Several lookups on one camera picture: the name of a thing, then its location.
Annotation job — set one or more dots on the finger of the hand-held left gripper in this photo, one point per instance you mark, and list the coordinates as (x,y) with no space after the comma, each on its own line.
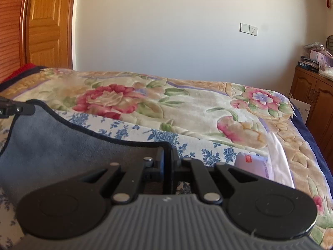
(15,108)

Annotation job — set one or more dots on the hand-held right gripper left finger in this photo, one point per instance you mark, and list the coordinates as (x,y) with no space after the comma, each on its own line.
(162,168)

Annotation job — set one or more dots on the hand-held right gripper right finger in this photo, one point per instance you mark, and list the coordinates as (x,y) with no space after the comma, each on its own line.
(174,168)

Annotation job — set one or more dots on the blue-grey towel with dark edge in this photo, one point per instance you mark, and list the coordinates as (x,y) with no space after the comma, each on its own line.
(65,145)

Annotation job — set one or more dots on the red cloth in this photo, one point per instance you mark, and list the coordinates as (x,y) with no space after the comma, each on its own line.
(19,71)

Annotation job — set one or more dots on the blue floral white bedsheet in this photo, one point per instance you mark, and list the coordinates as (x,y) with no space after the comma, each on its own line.
(145,132)

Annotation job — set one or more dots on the floral plush blanket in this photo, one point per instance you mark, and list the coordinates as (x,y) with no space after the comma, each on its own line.
(187,106)

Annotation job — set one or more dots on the white tissue packet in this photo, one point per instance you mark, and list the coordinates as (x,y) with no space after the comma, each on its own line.
(251,165)

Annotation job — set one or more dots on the reddish louvered wardrobe door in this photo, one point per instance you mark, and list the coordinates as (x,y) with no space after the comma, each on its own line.
(10,28)

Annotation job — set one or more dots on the wooden door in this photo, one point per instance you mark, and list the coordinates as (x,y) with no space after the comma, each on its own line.
(48,23)

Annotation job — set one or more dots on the white cloth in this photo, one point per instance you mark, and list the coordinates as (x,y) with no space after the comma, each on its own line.
(279,158)

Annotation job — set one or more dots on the navy blue bed cover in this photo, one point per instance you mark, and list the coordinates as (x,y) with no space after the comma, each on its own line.
(309,138)

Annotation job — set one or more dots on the white cardboard box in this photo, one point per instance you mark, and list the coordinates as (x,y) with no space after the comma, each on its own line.
(301,108)

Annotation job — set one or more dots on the wooden cabinet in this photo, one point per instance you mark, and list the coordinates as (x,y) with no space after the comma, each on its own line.
(314,101)

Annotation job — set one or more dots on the pile of boxes and bags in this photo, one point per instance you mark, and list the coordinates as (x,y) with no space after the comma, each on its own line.
(318,58)

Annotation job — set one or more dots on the white wall switch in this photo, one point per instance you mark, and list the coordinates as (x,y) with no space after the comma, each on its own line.
(244,28)

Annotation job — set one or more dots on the white wall socket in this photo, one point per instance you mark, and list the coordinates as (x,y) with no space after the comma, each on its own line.
(253,30)

